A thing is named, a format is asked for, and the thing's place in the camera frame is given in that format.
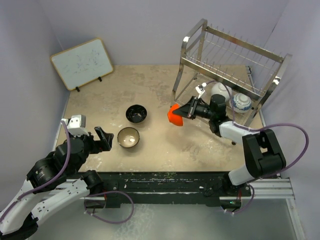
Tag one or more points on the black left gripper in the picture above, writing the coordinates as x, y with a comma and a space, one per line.
106, 137

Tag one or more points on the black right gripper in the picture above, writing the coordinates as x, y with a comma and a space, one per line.
189, 109

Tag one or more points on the orange bowl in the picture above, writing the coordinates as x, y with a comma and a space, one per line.
174, 118

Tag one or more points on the blue floral white bowl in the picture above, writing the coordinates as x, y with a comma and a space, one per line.
240, 103

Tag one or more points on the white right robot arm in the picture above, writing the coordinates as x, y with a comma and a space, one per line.
262, 151

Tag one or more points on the stainless steel dish rack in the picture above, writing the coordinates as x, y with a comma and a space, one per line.
209, 55

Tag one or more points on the beige bowl with dark rim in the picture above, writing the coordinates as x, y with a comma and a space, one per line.
128, 137

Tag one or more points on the black glossy bowl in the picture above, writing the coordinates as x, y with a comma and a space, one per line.
136, 114

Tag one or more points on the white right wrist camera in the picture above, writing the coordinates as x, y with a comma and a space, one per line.
201, 90

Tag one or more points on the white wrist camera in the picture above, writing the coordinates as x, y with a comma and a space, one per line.
201, 90
76, 125

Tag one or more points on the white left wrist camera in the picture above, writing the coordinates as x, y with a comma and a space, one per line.
76, 125

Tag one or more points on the black table edge rail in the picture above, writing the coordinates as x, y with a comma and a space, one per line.
209, 188

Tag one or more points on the small whiteboard with wooden frame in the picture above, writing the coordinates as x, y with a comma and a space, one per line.
82, 64

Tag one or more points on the aluminium frame rail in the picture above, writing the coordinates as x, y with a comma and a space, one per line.
280, 188

